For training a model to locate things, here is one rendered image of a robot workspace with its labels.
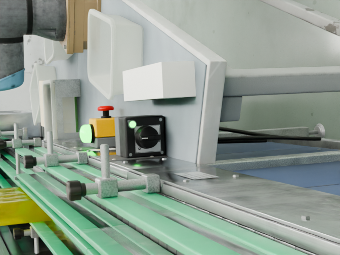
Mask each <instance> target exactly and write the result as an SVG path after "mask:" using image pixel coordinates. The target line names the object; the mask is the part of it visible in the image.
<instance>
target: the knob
mask: <svg viewBox="0 0 340 255"><path fill-rule="evenodd" d="M158 140H161V135H159V134H158V132H157V130H156V129H154V128H153V127H151V126H148V125H144V126H142V127H140V128H138V130H137V131H136V133H135V141H136V143H137V145H138V146H139V147H141V148H144V149H149V148H152V147H154V146H155V145H156V144H157V143H158Z"/></svg>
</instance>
